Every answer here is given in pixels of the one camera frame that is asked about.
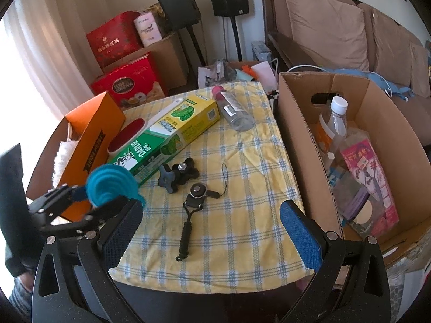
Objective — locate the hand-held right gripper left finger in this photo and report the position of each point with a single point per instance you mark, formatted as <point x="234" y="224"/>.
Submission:
<point x="123" y="235"/>

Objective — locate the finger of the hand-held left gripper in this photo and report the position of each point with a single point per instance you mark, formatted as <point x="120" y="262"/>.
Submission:
<point x="84" y="223"/>
<point x="57" y="197"/>

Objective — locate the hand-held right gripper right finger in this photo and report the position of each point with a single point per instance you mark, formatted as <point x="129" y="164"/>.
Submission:
<point x="303" y="239"/>

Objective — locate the blue collapsible funnel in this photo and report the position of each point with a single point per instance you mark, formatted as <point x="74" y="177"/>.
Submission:
<point x="107" y="181"/>

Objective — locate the black star knob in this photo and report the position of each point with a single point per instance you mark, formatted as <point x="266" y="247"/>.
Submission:
<point x="168" y="180"/>
<point x="187" y="171"/>

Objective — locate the orange cardboard box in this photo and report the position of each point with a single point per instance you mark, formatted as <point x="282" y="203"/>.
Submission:
<point x="94" y="134"/>

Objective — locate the person's left hand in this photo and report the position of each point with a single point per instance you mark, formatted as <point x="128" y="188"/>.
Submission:
<point x="27" y="281"/>

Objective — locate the white fluffy duster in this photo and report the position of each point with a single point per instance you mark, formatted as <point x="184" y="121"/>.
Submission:
<point x="65" y="154"/>

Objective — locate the purple packet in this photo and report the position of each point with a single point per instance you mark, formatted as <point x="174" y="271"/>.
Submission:
<point x="357" y="202"/>

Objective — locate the yellow checked tablecloth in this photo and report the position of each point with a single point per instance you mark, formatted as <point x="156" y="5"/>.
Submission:
<point x="235" y="232"/>

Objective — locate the pink printed packet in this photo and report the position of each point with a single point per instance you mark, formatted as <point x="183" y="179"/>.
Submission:
<point x="367" y="168"/>

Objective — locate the green toothpaste box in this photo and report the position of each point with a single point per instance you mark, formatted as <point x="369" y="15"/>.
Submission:
<point x="168" y="134"/>

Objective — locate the clear plastic bottle white cap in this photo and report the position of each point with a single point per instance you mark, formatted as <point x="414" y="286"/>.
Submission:
<point x="336" y="121"/>

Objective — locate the red cookie gift box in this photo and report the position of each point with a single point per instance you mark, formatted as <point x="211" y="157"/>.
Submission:
<point x="131" y="80"/>

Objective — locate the clear bottle pink cap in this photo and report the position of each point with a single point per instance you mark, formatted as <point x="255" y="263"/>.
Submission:
<point x="235" y="111"/>

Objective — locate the white curtain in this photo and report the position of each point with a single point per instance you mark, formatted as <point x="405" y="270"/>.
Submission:
<point x="43" y="50"/>

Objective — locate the brown cardboard box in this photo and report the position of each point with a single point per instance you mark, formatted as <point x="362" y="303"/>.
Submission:
<point x="380" y="107"/>

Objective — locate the dark red gift box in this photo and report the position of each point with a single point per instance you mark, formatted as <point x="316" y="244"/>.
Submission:
<point x="111" y="40"/>

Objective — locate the plain cardboard carton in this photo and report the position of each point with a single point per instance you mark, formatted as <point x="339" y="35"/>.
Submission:
<point x="171" y="60"/>

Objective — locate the light blue cloth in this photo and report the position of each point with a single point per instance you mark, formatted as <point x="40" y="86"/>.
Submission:
<point x="397" y="87"/>

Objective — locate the pile of papers and clutter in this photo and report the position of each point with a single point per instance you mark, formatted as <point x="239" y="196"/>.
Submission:
<point x="222" y="72"/>

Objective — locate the white pink cylinder box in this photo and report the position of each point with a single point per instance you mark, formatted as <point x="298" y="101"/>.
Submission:
<point x="148" y="28"/>

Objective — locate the white box appliance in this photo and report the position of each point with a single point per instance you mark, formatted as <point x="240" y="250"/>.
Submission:
<point x="261" y="50"/>

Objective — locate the black speaker stand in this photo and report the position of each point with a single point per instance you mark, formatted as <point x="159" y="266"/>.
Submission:
<point x="235" y="37"/>
<point x="193" y="43"/>

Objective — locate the beige sofa cushion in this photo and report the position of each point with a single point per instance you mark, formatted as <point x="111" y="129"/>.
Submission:
<point x="387" y="47"/>
<point x="323" y="27"/>
<point x="421" y="70"/>

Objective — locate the brown sofa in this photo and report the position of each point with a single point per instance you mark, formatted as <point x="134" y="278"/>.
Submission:
<point x="279" y="20"/>

